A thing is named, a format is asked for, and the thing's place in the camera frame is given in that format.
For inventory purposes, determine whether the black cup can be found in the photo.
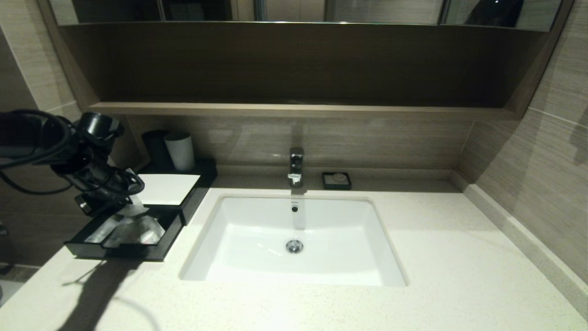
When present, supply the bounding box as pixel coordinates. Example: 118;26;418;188
141;130;169;165

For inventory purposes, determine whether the brown wooden shelf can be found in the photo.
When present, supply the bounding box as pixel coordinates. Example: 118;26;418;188
87;102;517;121

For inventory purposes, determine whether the black soap dish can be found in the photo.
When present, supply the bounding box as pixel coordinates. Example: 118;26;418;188
322;172;352;191

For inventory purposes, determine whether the clear packet with white disc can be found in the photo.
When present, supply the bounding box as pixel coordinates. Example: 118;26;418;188
107;215;167;247

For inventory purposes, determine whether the grey plastic cup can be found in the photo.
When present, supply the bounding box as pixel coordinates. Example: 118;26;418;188
164;132;195;171

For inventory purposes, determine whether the black pull-out drawer tray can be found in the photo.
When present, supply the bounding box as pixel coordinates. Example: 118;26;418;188
64;205;185;262

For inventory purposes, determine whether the wall mirror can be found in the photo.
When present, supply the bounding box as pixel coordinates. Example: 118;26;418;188
48;0;563;33

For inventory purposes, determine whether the frosted packet with green print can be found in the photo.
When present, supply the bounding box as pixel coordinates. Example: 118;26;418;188
85;215;115;244

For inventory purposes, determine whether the white sink basin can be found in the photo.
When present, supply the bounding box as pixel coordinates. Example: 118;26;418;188
179;195;408;286

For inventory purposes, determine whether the chrome faucet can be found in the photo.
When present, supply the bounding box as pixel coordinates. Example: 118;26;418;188
288;148;305;188

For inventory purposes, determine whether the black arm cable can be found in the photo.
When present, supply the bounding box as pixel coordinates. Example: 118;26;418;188
0;109;74;196

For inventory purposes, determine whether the black amenity drawer box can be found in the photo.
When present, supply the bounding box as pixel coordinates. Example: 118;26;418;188
138;159;219;227

